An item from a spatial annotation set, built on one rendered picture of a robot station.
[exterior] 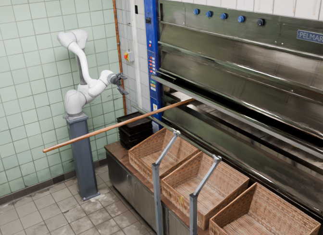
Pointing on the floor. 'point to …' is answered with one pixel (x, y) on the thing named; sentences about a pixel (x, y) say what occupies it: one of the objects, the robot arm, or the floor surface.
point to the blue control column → (153, 47)
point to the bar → (159, 178)
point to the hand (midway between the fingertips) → (126, 86)
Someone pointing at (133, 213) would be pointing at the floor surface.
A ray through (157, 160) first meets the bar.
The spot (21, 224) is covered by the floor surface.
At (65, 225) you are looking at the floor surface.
